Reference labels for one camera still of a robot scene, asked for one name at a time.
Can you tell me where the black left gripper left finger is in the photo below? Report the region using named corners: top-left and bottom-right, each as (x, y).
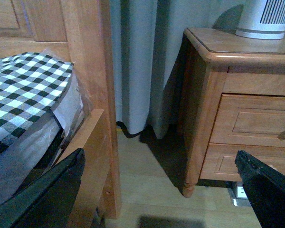
top-left (0, 148), bottom-right (85, 228)

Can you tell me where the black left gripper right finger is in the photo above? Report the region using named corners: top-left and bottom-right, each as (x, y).
top-left (235, 150), bottom-right (285, 228)

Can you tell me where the wooden top drawer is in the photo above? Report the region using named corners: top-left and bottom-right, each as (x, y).
top-left (210, 94), bottom-right (285, 148)

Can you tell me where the wooden drawer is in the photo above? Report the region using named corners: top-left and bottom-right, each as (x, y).
top-left (210, 94), bottom-right (285, 148)
top-left (200, 143), bottom-right (285, 181)

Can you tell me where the wooden bottom drawer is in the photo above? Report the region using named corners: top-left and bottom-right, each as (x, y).
top-left (200, 143), bottom-right (285, 181)

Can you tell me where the white power strip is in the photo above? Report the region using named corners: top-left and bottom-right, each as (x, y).
top-left (226, 181), bottom-right (251, 207)

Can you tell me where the wooden nightstand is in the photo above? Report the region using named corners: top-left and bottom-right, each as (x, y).
top-left (179, 28), bottom-right (285, 198)

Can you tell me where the black white checkered blanket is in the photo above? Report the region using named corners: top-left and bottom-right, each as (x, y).
top-left (0, 52), bottom-right (73, 155)

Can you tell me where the white air purifier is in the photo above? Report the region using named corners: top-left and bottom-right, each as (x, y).
top-left (235, 0), bottom-right (285, 40)

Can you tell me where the grey curtain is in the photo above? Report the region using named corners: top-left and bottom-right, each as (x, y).
top-left (110, 0), bottom-right (245, 139)

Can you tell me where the wooden bed frame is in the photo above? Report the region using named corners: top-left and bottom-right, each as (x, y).
top-left (0, 0), bottom-right (121, 228)

